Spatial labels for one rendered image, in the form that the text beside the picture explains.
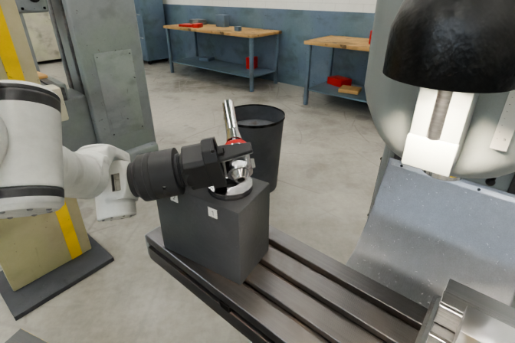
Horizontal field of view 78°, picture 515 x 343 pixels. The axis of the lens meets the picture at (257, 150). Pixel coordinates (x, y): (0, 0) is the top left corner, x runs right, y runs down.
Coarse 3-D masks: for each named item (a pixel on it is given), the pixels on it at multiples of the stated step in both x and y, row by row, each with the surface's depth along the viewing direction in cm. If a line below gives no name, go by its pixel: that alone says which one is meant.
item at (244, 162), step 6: (246, 156) 57; (228, 162) 57; (234, 162) 56; (240, 162) 56; (246, 162) 56; (228, 168) 56; (234, 168) 55; (240, 168) 56; (246, 168) 56; (228, 174) 57; (234, 180) 59
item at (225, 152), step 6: (234, 144) 57; (240, 144) 57; (246, 144) 57; (216, 150) 56; (222, 150) 56; (228, 150) 56; (234, 150) 56; (240, 150) 56; (246, 150) 56; (252, 150) 56; (222, 156) 56; (228, 156) 56; (234, 156) 56; (240, 156) 56
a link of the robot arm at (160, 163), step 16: (208, 144) 54; (160, 160) 55; (176, 160) 56; (192, 160) 55; (208, 160) 54; (160, 176) 54; (176, 176) 56; (192, 176) 57; (208, 176) 58; (224, 176) 60; (160, 192) 56; (176, 192) 56
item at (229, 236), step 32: (192, 192) 63; (224, 192) 61; (256, 192) 63; (160, 224) 73; (192, 224) 66; (224, 224) 61; (256, 224) 65; (192, 256) 71; (224, 256) 65; (256, 256) 69
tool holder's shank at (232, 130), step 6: (228, 102) 66; (228, 108) 65; (234, 108) 66; (228, 114) 64; (234, 114) 64; (228, 120) 63; (234, 120) 63; (228, 126) 62; (234, 126) 62; (228, 132) 61; (234, 132) 61; (228, 138) 60; (234, 138) 60; (240, 138) 61
